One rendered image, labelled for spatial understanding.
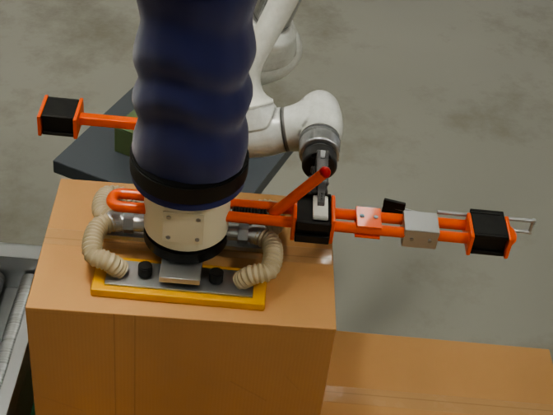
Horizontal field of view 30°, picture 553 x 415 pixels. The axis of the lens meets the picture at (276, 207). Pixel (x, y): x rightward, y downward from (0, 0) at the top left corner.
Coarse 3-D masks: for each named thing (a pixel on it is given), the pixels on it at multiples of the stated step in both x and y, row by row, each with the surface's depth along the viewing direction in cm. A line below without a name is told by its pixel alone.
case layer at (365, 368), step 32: (352, 352) 250; (384, 352) 251; (416, 352) 252; (448, 352) 253; (480, 352) 254; (512, 352) 254; (544, 352) 255; (352, 384) 242; (384, 384) 243; (416, 384) 244; (448, 384) 245; (480, 384) 246; (512, 384) 247; (544, 384) 248
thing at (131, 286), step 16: (96, 272) 203; (128, 272) 203; (144, 272) 201; (208, 272) 206; (224, 272) 206; (96, 288) 200; (112, 288) 200; (128, 288) 201; (144, 288) 201; (160, 288) 201; (176, 288) 201; (192, 288) 202; (208, 288) 202; (224, 288) 202; (256, 288) 204; (192, 304) 201; (208, 304) 201; (224, 304) 201; (240, 304) 201; (256, 304) 201
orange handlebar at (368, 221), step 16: (128, 128) 223; (112, 192) 204; (128, 192) 204; (112, 208) 202; (128, 208) 201; (144, 208) 201; (288, 208) 205; (336, 208) 206; (368, 208) 206; (256, 224) 203; (272, 224) 203; (288, 224) 202; (336, 224) 203; (352, 224) 203; (368, 224) 203; (400, 224) 207; (448, 224) 206; (464, 224) 207; (448, 240) 204; (464, 240) 204
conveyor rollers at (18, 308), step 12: (0, 276) 259; (24, 276) 259; (0, 288) 257; (24, 288) 255; (24, 300) 253; (12, 312) 250; (12, 324) 246; (12, 336) 243; (0, 348) 241; (12, 348) 241; (0, 360) 237; (0, 372) 235; (0, 384) 232
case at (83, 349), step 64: (64, 192) 224; (64, 256) 209; (128, 256) 210; (256, 256) 214; (320, 256) 216; (64, 320) 199; (128, 320) 199; (192, 320) 199; (256, 320) 200; (320, 320) 201; (64, 384) 211; (128, 384) 211; (192, 384) 211; (256, 384) 211; (320, 384) 210
